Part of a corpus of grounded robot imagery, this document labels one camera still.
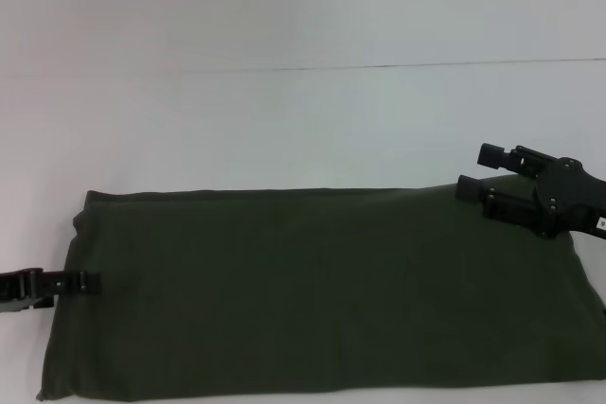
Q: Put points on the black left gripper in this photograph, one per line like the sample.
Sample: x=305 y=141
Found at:
x=19 y=290

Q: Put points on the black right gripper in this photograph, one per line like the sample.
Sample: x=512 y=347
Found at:
x=575 y=203

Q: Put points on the dark green FREE! t-shirt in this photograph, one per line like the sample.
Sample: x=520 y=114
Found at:
x=308 y=295

